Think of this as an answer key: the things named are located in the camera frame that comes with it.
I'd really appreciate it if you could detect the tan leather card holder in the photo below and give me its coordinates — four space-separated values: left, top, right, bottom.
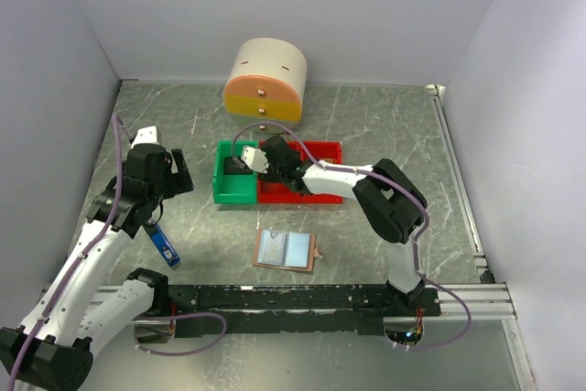
252 229 321 273

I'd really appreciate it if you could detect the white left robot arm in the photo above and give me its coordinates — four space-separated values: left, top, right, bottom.
1 143 194 390

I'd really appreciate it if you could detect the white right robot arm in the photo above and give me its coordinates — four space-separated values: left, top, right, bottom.
241 136 429 316

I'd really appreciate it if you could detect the black credit card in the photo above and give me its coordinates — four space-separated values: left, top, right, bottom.
222 157 253 176

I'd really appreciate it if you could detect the silver crest card in holder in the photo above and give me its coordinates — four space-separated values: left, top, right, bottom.
257 230 287 266

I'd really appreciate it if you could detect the middle red plastic bin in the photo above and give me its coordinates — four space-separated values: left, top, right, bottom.
257 142 300 205

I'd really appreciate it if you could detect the red plastic bin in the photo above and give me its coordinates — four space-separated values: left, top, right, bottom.
299 141 342 205
257 142 300 205

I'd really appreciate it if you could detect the right red plastic bin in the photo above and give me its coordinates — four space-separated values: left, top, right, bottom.
299 141 342 205

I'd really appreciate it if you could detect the green plastic bin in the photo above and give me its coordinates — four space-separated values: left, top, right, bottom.
212 140 257 204

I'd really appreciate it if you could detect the blue black lighter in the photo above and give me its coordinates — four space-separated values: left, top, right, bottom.
143 222 180 267

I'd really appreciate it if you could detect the round cream drawer cabinet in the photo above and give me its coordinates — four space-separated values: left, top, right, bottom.
223 38 308 133

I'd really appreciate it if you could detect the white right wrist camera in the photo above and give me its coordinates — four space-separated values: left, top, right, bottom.
241 146 270 174

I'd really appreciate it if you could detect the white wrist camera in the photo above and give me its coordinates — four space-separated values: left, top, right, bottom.
241 146 270 174
130 125 161 148

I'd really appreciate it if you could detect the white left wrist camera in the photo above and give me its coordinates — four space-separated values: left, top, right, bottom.
130 125 161 148

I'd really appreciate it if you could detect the aluminium frame rail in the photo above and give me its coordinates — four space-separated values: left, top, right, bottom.
40 283 518 324

